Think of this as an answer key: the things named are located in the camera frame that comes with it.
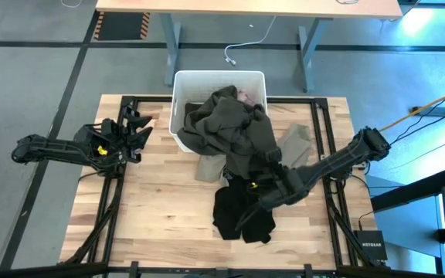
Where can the khaki garment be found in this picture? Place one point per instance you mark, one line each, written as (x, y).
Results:
(296, 144)

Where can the black aluminium table frame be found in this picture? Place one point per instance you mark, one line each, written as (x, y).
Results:
(292, 100)

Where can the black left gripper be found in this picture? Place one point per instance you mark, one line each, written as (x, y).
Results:
(118, 139)

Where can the black Netgear network switch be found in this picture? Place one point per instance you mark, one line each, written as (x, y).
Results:
(371, 245)

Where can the black garment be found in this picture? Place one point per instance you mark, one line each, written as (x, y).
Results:
(230, 208)

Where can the wooden desk with grey legs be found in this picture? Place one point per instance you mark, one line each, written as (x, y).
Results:
(245, 7)

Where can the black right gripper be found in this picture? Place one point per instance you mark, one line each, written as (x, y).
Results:
(278, 187)

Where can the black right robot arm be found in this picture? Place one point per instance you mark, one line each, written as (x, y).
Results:
(334, 160)

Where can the dark olive hoodie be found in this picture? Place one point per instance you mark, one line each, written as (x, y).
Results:
(222, 123)

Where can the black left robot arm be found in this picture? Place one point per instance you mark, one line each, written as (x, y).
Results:
(52, 148)

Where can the white perforated laundry basket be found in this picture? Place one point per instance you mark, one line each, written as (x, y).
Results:
(191, 87)

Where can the black mat with hazard stripes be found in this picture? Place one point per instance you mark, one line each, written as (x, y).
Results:
(122, 26)

